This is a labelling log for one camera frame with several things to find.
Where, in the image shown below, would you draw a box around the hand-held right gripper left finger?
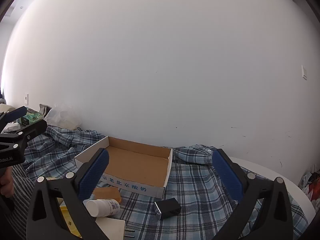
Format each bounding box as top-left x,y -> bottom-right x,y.
26,148 -> 110,240

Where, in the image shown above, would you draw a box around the white cardboard box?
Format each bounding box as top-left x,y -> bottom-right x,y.
74,136 -> 173,197

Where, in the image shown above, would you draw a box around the white wall charger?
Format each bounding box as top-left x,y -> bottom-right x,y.
96,216 -> 135,240

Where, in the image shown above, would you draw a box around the translucent white plastic bag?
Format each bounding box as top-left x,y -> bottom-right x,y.
45,104 -> 82,130

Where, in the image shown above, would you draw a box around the blue plaid shirt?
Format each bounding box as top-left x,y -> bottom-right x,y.
24,124 -> 308,240

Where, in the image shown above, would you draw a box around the cream round jar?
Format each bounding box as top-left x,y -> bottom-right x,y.
46,177 -> 83,238

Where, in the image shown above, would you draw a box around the white flat box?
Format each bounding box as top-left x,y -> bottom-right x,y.
4,122 -> 22,133

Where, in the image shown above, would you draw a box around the person's left hand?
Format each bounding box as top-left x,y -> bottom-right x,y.
0,166 -> 14,198

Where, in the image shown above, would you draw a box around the white pill bottle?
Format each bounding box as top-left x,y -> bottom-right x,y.
86,199 -> 120,218

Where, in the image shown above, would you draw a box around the green tissue box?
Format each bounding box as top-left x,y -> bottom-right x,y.
21,107 -> 46,126

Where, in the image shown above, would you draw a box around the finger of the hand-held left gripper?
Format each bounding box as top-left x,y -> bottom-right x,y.
0,106 -> 27,132
0,119 -> 48,153

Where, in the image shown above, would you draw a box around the grey fabric bag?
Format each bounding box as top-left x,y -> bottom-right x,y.
39,104 -> 52,117

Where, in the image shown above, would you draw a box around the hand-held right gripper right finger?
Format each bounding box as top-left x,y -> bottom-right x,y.
212,149 -> 293,240

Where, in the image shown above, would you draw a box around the small black box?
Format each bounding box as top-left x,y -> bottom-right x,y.
154,197 -> 182,220

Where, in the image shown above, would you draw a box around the colourful plastic bags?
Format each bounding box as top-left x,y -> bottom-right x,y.
299,164 -> 320,200

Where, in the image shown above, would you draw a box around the orange translucent soap box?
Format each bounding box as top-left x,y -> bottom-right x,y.
92,187 -> 122,204

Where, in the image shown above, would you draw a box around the grey striped blanket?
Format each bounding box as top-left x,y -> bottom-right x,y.
5,165 -> 35,240

